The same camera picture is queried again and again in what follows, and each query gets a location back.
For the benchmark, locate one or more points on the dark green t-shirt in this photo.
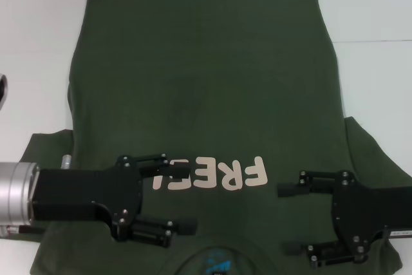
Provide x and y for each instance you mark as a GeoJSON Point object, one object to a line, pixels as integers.
{"type": "Point", "coordinates": [206, 78]}

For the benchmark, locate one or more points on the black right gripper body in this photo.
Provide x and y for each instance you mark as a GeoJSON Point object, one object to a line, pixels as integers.
{"type": "Point", "coordinates": [380, 210]}

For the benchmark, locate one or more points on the silver cylindrical connector stub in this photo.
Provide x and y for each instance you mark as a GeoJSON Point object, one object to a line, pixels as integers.
{"type": "Point", "coordinates": [66, 161]}

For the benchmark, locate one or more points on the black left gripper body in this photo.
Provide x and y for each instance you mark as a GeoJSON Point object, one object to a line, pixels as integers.
{"type": "Point", "coordinates": [80, 191]}

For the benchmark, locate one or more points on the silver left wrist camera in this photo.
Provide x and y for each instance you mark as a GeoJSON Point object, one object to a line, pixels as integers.
{"type": "Point", "coordinates": [2, 94]}

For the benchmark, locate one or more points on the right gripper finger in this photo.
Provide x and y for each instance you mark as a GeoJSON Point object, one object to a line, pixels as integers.
{"type": "Point", "coordinates": [318, 185]}
{"type": "Point", "coordinates": [328, 250]}

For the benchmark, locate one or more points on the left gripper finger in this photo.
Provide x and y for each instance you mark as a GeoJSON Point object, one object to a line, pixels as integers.
{"type": "Point", "coordinates": [151, 229]}
{"type": "Point", "coordinates": [175, 170]}

